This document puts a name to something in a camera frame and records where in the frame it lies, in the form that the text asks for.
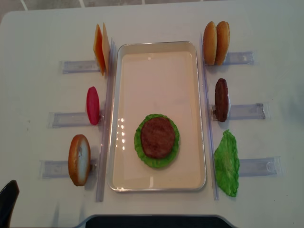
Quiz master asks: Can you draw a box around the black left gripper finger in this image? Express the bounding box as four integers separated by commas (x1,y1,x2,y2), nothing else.
0,180,19,228

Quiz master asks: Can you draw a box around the brown meat patty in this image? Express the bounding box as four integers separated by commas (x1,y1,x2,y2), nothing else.
215,78,229,122
140,116,175,159

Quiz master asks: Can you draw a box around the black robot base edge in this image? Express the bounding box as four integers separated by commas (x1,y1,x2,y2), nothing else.
85,216,231,228

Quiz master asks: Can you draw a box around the red tomato slice in holder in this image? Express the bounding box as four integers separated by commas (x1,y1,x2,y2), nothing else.
86,86,100,125

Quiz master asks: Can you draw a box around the green lettuce on tray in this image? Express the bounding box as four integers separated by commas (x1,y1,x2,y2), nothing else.
134,114,180,169

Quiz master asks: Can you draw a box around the orange cheese slice outer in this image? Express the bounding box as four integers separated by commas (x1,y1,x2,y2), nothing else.
93,24,105,75

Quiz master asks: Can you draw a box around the orange cheese slice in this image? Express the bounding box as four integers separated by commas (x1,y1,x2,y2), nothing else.
102,23,111,73
93,24,105,75

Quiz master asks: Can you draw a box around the orange cheese slice inner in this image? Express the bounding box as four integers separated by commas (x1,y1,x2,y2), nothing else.
102,23,111,73

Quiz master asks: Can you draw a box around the green lettuce leaf in holder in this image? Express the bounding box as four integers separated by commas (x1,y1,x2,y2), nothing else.
214,130,240,197

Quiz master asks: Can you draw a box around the brown meat patty in holder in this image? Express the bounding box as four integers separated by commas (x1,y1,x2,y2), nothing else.
215,78,229,122

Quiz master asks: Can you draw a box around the bun half in left holder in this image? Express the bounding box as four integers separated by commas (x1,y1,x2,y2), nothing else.
68,134,91,186

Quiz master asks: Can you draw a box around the clear left front divider strip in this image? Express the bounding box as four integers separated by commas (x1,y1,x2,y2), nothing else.
96,39,117,202

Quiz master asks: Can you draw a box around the clear divider strip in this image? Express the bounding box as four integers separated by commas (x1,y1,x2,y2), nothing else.
200,33,219,200
96,39,117,202

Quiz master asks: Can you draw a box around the white metal tray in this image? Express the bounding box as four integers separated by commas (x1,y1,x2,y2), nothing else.
107,41,207,192

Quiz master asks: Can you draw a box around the clear right front divider strip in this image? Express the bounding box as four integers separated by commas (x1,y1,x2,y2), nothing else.
200,33,219,200

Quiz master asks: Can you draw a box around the sesame bun front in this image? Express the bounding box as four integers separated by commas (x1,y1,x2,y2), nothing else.
203,21,217,66

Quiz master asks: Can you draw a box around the sesame bun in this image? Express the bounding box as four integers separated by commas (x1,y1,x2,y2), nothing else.
215,21,230,65
203,21,217,66

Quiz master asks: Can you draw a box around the sesame bun rear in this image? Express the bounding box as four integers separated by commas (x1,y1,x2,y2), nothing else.
215,21,230,65

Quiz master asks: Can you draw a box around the clear bun pusher rail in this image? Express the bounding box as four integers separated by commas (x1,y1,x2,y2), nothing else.
223,51,258,65
40,160,97,179

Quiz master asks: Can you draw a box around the clear tomato pusher rail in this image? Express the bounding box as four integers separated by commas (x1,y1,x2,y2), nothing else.
47,112,92,128

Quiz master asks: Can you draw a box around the clear cheese pusher rail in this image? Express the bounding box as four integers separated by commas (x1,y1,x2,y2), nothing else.
60,60,100,74

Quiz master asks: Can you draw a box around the clear patty pusher rail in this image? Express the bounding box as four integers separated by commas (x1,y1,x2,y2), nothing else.
209,102,270,121

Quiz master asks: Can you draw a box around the clear right bun pusher rail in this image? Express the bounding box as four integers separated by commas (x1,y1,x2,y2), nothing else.
223,51,258,65

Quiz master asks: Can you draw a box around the clear lettuce pusher rail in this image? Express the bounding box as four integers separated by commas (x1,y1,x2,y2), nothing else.
239,156,282,177

